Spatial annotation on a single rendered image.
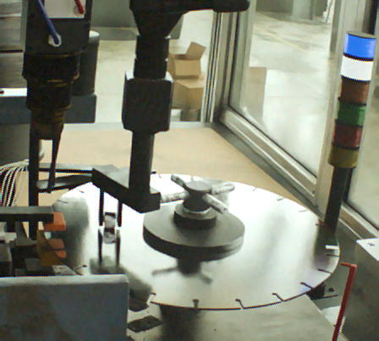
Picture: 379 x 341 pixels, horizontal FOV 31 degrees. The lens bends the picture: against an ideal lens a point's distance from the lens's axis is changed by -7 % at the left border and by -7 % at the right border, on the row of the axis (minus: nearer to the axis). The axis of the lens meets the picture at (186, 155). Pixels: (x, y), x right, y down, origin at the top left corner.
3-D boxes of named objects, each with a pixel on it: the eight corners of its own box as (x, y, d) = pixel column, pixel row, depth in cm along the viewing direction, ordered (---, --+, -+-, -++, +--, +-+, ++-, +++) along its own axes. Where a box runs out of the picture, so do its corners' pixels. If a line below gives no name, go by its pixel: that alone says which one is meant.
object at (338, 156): (347, 157, 100) (350, 138, 99) (361, 168, 96) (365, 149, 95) (321, 158, 99) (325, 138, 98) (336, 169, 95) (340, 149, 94)
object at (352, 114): (354, 116, 98) (356, 96, 97) (369, 126, 94) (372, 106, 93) (328, 115, 97) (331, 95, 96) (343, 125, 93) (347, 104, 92)
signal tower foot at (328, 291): (332, 287, 108) (335, 273, 107) (342, 297, 105) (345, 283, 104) (285, 293, 105) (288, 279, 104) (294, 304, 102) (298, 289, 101)
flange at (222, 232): (179, 201, 84) (181, 182, 83) (261, 229, 79) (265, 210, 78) (121, 229, 75) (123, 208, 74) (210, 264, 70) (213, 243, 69)
